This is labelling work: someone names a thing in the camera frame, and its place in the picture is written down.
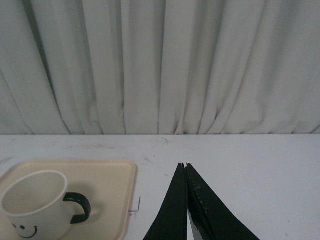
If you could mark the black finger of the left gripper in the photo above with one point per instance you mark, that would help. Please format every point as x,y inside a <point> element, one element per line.
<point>210,218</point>
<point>171,222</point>

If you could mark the cream mug with black handle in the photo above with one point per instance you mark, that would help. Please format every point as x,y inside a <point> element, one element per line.
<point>40,207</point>

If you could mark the beige rectangular plastic tray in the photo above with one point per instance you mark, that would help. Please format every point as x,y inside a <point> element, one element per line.
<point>108,185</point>

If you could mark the white pleated curtain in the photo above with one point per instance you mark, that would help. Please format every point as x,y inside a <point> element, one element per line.
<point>159,67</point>

